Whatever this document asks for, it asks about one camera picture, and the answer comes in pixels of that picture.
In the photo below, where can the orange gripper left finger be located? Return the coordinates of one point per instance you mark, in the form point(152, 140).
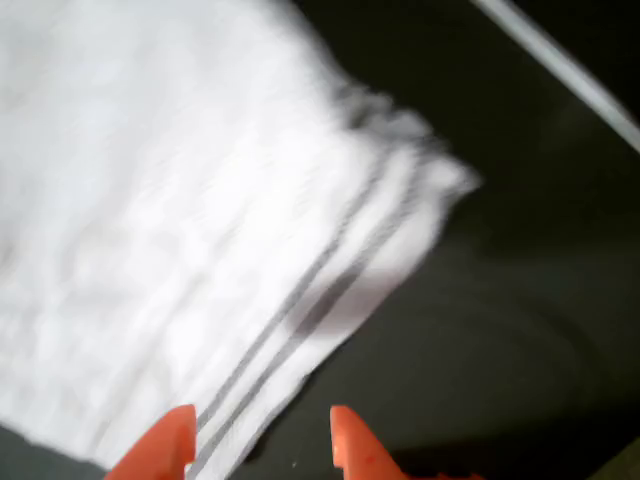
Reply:
point(160, 450)

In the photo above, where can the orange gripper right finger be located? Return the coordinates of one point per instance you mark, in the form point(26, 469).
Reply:
point(355, 450)

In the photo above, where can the white grey-striped towel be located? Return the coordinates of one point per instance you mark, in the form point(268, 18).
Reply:
point(175, 225)

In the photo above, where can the black fabric mat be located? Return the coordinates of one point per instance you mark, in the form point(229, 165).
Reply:
point(500, 325)

